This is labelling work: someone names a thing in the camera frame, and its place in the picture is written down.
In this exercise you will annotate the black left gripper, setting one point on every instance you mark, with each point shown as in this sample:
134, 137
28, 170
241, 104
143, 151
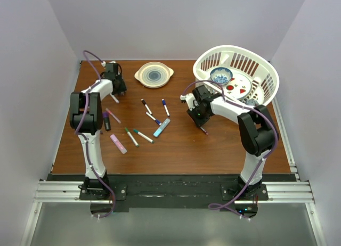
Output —
122, 87

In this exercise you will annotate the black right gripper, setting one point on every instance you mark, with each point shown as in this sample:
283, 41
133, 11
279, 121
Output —
199, 122

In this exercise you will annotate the red transparent pen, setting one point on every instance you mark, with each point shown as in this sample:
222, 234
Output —
205, 132

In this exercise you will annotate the white pen lavender cap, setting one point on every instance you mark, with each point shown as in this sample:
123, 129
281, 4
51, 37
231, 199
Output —
114, 98

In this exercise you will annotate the white marker black cap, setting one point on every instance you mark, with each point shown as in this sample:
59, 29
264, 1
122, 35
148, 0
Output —
146, 106

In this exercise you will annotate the white marker dark blue cap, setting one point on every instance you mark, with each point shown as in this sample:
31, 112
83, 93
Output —
153, 118

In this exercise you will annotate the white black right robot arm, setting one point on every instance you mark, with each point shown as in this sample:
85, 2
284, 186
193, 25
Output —
258, 134

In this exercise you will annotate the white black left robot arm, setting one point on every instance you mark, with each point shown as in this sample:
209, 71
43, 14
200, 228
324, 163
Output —
86, 118

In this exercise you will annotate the pink highlighter pen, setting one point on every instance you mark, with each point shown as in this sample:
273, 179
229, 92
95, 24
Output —
115, 118

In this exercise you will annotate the lavender highlighter pen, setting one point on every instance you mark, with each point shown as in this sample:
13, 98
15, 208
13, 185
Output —
118, 144

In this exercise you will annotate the cream plate with spiral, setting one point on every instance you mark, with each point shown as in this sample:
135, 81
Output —
154, 74

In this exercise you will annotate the blue white bowl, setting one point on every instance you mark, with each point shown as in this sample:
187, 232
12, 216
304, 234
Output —
221, 75

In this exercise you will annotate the black purple highlighter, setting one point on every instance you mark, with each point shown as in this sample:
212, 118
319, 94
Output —
106, 121

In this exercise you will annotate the white plate red shapes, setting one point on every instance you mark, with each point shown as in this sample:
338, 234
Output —
238, 87

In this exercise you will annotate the light blue highlighter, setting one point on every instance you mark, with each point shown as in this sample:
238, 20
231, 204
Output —
161, 128

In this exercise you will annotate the white plastic basket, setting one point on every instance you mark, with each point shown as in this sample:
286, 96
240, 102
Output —
263, 76

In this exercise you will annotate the small blue patterned dish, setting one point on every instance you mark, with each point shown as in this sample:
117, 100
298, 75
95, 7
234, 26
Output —
252, 102

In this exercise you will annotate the white marker green cap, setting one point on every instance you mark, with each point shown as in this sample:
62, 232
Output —
131, 137

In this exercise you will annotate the white marker teal cap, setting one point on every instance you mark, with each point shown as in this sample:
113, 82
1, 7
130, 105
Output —
143, 136

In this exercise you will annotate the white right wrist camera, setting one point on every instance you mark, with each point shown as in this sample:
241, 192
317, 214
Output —
184, 98

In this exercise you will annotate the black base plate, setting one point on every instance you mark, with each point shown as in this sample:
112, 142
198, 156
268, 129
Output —
173, 192

